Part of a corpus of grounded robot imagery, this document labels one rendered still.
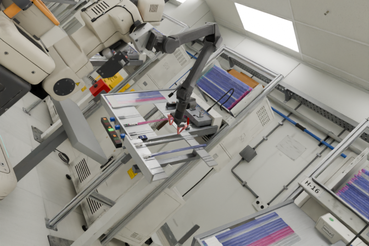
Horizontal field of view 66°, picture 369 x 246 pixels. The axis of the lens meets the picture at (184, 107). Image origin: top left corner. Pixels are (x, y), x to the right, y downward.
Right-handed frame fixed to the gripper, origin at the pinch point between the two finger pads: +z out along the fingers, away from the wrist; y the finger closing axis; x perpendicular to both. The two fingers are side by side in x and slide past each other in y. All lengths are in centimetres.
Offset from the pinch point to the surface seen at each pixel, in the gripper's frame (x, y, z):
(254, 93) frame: -75, 8, -17
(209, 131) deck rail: -42.7, 8.5, 15.6
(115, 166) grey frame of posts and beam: 31.3, 7.2, 31.2
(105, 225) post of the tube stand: 43, -17, 53
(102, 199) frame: 36, 5, 58
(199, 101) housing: -51, 38, 7
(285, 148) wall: -198, 17, 73
